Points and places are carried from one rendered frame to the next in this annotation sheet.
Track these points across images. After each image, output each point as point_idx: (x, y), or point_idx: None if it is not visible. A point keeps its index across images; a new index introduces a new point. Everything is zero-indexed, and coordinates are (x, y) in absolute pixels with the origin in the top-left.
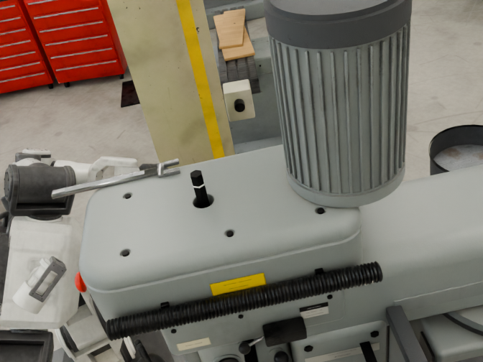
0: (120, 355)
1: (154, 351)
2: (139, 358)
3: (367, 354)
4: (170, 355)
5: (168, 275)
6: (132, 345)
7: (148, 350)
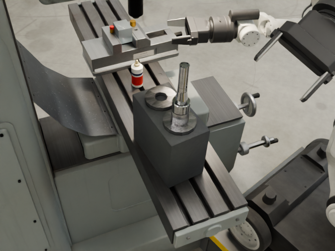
0: (329, 174)
1: (317, 247)
2: (329, 237)
3: None
4: (294, 244)
5: None
6: (333, 211)
7: (324, 247)
